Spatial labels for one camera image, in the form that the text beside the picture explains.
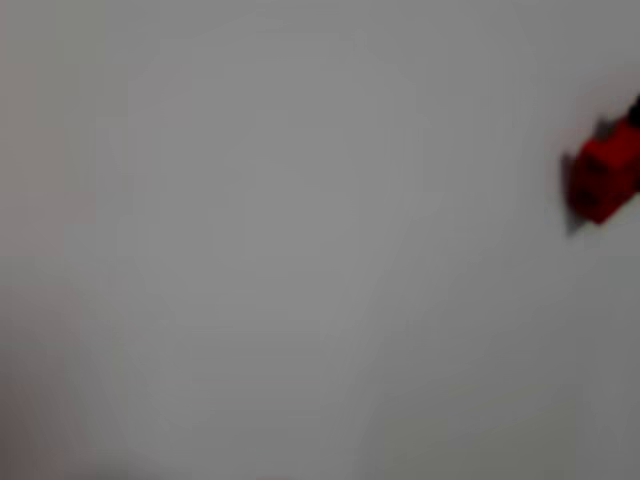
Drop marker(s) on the red block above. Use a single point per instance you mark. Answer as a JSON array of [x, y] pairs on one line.
[[600, 175]]

